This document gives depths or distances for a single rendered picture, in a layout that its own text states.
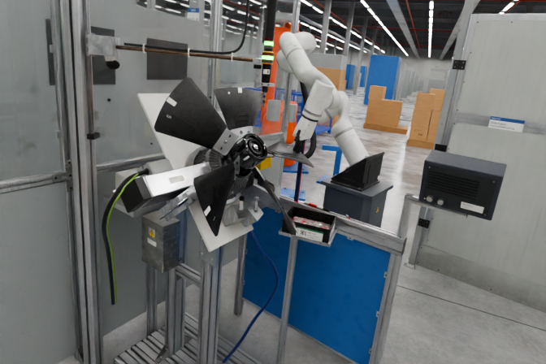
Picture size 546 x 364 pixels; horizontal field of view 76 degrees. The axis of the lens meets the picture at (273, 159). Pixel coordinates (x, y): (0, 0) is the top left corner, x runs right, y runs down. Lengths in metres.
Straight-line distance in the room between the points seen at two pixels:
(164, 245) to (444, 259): 2.30
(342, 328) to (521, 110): 1.87
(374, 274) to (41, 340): 1.55
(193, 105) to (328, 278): 1.10
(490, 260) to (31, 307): 2.89
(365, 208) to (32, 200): 1.52
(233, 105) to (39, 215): 0.93
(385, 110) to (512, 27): 7.84
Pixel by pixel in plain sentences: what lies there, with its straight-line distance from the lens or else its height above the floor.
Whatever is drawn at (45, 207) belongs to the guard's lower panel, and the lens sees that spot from 1.76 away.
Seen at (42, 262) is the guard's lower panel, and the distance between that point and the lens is 1.86.
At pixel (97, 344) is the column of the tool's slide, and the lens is 2.05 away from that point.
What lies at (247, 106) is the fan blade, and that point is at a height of 1.35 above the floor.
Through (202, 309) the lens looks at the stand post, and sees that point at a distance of 1.70.
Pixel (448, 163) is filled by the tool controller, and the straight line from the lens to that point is 1.45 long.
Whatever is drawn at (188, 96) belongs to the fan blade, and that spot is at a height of 1.39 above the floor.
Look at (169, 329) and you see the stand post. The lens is 1.95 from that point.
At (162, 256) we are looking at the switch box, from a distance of 1.60.
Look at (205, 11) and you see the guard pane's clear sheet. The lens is 2.14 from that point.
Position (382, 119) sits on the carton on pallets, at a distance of 10.58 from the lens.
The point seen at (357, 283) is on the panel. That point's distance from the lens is 1.81.
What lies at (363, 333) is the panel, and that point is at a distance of 1.94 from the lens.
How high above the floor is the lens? 1.52
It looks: 15 degrees down
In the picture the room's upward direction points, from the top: 5 degrees clockwise
